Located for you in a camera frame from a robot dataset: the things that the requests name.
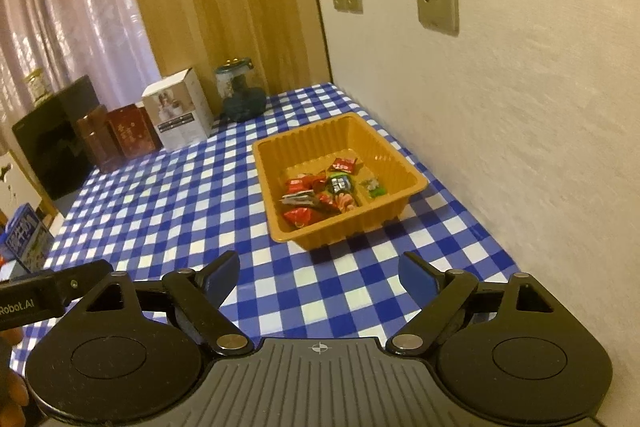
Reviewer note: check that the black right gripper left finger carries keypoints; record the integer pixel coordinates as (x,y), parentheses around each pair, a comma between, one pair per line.
(129,351)

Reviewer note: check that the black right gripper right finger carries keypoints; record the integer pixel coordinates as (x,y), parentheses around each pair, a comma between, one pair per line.
(507,352)

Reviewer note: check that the clear sesame snack packet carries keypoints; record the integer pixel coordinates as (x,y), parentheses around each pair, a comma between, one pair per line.
(305,198)

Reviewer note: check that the green black snack packet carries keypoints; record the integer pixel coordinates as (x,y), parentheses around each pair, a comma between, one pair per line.
(339,182)

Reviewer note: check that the person's left hand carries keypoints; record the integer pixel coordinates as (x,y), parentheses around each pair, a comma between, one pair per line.
(14,394)

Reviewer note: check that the blue milk carton box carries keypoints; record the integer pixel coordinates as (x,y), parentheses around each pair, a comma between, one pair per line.
(26,240)

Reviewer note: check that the black flat appliance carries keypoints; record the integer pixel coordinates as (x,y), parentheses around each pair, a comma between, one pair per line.
(51,143)

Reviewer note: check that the brown metal canister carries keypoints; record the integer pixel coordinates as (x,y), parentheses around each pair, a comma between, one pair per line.
(100,141)

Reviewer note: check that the red gold tin box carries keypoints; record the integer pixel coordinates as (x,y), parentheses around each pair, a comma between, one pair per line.
(133,131)

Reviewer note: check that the yellow green candy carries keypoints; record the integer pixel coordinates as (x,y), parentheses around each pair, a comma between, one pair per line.
(373,188)

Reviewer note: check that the red green snack packet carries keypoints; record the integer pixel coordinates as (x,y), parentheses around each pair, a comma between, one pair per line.
(301,217)

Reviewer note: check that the glass jar gold lid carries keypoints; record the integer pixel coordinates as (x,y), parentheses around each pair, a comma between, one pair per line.
(37,86)

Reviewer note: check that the red white candy wrapper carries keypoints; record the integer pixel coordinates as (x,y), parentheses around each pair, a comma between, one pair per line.
(345,202)

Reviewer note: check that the small red candy packet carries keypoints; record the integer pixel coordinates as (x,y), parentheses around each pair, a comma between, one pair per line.
(327,202)

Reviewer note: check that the white product box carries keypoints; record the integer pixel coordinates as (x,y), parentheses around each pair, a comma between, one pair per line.
(179,110)

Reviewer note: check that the orange plastic tray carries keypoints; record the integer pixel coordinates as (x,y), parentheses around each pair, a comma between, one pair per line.
(311,149)

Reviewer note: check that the red candy packet right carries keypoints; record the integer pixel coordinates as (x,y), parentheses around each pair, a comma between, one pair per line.
(344,165)

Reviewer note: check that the green glass jar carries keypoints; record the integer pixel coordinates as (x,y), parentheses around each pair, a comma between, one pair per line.
(240,90)

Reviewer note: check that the sheer pink curtain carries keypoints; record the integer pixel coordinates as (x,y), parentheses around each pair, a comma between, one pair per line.
(104,40)

